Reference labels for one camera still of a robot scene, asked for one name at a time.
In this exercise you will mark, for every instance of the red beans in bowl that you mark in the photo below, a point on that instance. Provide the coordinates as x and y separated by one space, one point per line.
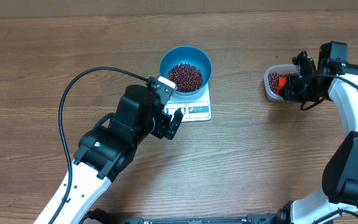
187 77

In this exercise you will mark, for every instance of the red measuring scoop blue handle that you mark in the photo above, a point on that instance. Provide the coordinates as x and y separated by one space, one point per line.
282 81

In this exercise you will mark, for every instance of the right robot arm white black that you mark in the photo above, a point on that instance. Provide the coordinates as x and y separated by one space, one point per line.
334 79

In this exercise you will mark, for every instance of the white digital kitchen scale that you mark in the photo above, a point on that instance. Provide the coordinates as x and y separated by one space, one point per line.
194 106

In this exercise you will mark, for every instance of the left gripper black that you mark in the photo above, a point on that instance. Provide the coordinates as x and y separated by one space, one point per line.
163 121

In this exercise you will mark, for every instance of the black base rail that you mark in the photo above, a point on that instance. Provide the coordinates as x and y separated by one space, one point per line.
99 216

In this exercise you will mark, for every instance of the clear plastic container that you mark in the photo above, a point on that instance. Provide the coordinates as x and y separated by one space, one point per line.
280 69

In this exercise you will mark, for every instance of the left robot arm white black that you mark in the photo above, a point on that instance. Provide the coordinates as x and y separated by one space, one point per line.
109 148

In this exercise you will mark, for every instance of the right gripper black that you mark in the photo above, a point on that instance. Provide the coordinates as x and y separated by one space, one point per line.
288 93

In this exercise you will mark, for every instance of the teal bowl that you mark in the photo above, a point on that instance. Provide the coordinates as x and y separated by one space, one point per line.
187 54

